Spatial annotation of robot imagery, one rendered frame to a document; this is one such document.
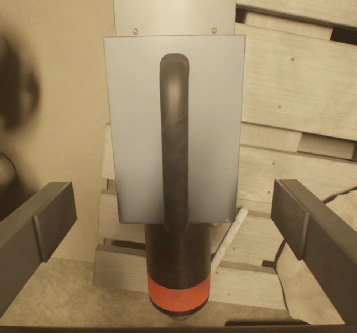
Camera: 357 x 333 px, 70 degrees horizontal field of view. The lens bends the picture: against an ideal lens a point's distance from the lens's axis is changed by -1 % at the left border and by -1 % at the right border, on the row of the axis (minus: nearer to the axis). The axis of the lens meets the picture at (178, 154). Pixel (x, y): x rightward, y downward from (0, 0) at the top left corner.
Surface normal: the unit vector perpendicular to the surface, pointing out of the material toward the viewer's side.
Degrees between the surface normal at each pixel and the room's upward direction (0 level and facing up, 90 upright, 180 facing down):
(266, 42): 0
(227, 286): 0
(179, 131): 13
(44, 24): 0
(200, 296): 38
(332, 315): 62
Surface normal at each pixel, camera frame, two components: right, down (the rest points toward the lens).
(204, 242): 0.73, 0.18
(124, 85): 0.00, 0.29
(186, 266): 0.22, 0.28
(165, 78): -0.26, -0.22
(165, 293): -0.37, 0.27
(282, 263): -0.66, 0.35
